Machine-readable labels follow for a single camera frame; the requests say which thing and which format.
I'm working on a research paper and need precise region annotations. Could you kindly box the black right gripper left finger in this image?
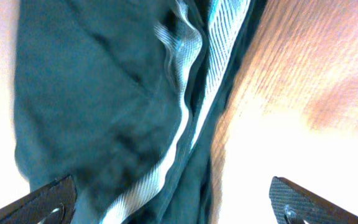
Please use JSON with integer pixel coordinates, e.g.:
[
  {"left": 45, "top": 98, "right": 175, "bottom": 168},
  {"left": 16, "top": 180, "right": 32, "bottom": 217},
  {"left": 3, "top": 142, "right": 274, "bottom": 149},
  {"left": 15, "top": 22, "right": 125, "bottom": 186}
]
[{"left": 0, "top": 175, "right": 77, "bottom": 224}]

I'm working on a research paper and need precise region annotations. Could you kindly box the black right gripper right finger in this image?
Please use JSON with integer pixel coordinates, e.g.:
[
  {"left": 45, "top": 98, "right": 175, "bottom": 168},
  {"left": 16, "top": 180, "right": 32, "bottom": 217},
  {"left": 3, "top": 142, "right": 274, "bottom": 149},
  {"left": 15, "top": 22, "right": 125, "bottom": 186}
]
[{"left": 269, "top": 177, "right": 358, "bottom": 224}]

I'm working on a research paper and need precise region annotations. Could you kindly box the black shorts white waistband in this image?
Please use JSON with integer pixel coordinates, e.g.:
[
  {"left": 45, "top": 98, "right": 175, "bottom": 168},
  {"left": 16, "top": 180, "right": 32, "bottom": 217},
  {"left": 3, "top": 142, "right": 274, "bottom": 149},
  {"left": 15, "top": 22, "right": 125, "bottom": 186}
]
[{"left": 14, "top": 0, "right": 266, "bottom": 224}]

